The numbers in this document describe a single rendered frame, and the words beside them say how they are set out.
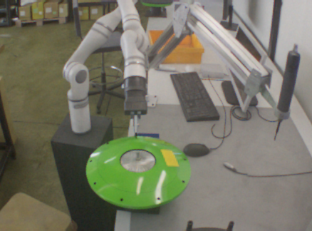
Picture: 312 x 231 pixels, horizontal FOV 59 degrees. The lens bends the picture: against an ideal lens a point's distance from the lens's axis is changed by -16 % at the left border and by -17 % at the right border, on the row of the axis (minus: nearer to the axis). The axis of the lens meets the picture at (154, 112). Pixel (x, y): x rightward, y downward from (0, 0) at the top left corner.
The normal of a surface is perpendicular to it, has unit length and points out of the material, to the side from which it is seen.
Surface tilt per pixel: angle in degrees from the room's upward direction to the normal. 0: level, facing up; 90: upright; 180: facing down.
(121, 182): 14
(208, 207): 0
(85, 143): 0
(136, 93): 43
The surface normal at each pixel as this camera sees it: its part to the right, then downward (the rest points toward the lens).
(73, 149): -0.16, 0.53
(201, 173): 0.03, -0.84
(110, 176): -0.20, -0.70
